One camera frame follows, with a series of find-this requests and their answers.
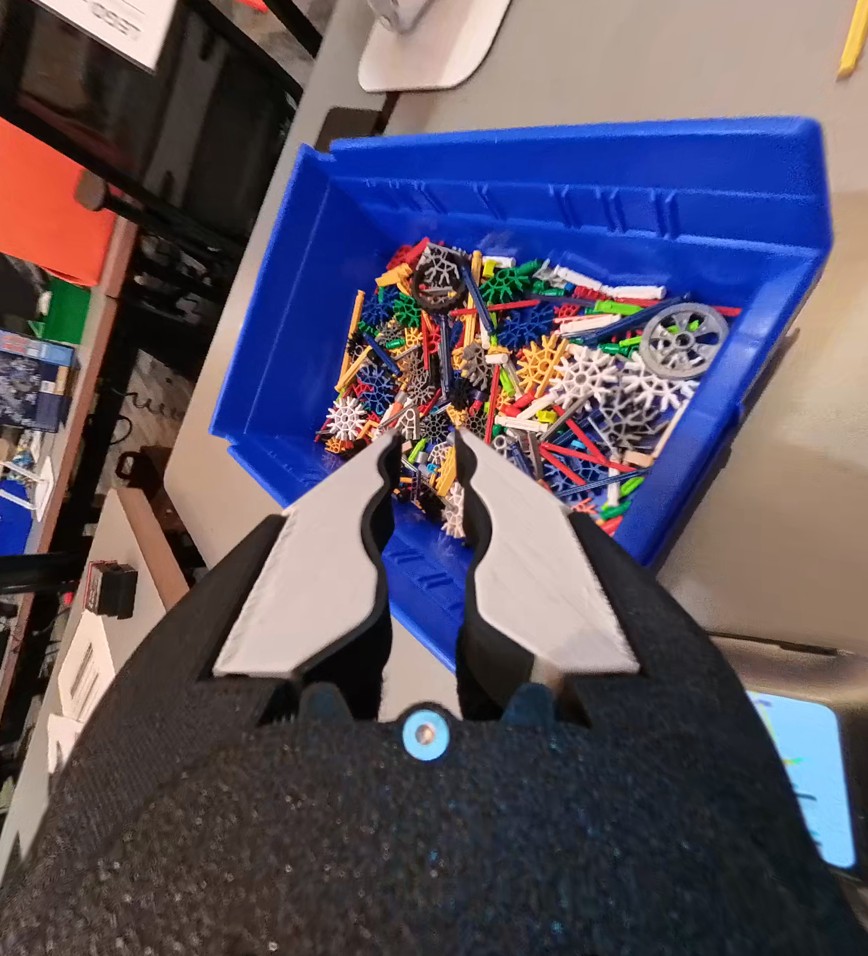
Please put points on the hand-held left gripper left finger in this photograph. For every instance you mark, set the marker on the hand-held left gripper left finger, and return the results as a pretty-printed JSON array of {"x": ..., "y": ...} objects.
[{"x": 307, "y": 567}]

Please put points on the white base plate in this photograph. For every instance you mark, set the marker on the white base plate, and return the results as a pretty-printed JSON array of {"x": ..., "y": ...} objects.
[{"x": 434, "y": 67}]

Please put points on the yellow plastic rod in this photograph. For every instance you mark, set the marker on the yellow plastic rod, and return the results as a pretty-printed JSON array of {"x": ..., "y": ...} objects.
[{"x": 856, "y": 37}]

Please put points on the orange storage bin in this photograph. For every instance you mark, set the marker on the orange storage bin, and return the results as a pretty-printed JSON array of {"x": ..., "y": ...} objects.
[{"x": 38, "y": 202}]

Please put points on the blue plastic storage bin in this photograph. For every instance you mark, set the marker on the blue plastic storage bin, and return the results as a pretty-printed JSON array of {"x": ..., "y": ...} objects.
[{"x": 553, "y": 202}]

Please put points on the white label sign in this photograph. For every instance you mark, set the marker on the white label sign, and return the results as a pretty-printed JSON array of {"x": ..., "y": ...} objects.
[{"x": 120, "y": 30}]

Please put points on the white barcode paper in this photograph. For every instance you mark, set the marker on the white barcode paper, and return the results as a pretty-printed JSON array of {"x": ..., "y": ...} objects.
[{"x": 87, "y": 665}]

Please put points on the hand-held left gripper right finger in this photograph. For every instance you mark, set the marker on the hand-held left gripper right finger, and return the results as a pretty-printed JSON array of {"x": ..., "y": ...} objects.
[{"x": 546, "y": 582}]

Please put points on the green storage bin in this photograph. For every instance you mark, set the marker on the green storage bin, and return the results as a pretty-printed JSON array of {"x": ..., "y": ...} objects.
[{"x": 68, "y": 314}]

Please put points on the pile of colourful construction pieces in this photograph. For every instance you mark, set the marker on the pile of colourful construction pieces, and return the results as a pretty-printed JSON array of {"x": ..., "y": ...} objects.
[{"x": 553, "y": 373}]

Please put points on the small black box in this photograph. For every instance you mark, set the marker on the small black box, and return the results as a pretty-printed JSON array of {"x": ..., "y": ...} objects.
[{"x": 109, "y": 590}]

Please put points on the phone with lit screen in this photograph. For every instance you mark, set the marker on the phone with lit screen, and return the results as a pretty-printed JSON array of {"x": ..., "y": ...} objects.
[{"x": 807, "y": 784}]

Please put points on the blue puzzle box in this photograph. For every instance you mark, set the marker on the blue puzzle box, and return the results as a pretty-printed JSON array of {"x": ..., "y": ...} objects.
[{"x": 16, "y": 381}]

